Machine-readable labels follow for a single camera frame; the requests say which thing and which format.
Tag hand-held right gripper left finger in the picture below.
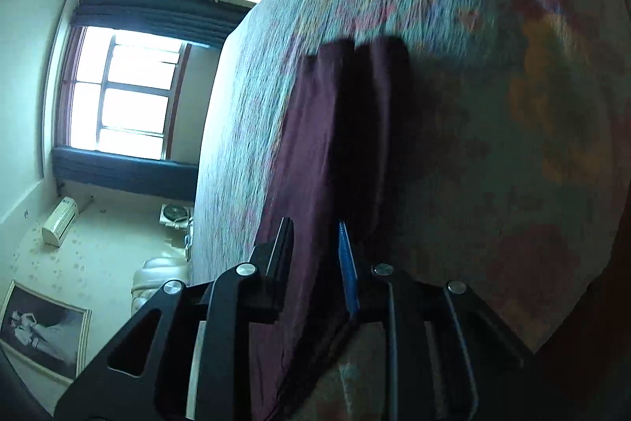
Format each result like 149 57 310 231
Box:
53 216 297 421

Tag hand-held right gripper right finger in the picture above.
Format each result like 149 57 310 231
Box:
338 220 538 421

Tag maroon pants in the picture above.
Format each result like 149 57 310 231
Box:
249 35 412 421

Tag white fan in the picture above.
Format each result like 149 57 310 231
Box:
159 203 194 230

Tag cream tufted headboard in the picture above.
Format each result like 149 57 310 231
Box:
131 256 190 318

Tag dark blue curtain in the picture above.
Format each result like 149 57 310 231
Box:
52 145 198 203
79 0 252 49

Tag bedroom window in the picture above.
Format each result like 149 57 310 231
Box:
56 26 193 160

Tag floral bedspread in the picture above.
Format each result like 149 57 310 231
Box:
190 0 624 421

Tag white air conditioner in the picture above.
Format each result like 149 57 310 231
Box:
42 198 80 247

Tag framed wall picture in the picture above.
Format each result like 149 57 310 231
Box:
0 280 93 386

